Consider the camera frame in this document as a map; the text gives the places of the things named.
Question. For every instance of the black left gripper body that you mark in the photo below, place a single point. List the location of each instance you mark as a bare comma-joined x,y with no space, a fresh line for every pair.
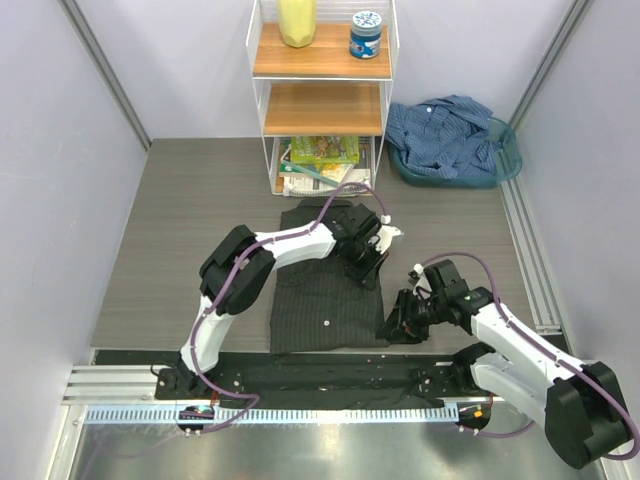
362,259

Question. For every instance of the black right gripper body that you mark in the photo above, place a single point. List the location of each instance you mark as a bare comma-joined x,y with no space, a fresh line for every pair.
417,314

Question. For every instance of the black pinstripe long sleeve shirt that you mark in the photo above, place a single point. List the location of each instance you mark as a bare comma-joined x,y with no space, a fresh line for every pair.
317,307

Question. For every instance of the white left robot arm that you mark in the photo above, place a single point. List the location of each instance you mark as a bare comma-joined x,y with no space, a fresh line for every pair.
234,275

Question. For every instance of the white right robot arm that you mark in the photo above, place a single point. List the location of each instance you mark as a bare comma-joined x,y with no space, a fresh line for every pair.
579,405

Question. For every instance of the stack of books and papers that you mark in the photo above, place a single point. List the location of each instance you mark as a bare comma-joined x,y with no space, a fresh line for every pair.
317,180

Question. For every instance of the blue checked long sleeve shirt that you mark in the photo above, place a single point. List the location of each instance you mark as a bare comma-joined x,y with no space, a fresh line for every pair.
444,138

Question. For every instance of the teal plastic basin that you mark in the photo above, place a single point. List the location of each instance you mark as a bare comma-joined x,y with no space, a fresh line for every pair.
507,162

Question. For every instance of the blue lidded jar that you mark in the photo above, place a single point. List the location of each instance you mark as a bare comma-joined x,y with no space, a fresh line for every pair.
365,34

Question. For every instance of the yellow vase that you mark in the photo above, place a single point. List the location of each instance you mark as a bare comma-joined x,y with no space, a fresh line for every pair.
297,21

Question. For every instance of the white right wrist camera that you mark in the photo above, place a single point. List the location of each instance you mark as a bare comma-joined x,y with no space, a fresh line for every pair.
417,279

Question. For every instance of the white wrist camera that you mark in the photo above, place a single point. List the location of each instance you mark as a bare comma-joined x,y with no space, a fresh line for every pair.
417,279
382,240

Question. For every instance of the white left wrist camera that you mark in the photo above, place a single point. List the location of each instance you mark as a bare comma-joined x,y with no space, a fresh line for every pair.
382,240

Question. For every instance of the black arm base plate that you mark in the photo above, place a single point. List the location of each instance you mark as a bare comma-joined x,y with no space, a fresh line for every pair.
320,381

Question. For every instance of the white wire wooden shelf unit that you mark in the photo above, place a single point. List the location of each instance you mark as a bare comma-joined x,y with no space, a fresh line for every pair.
321,88

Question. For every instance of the perforated metal rail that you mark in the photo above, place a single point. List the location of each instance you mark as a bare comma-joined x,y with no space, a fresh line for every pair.
200,414

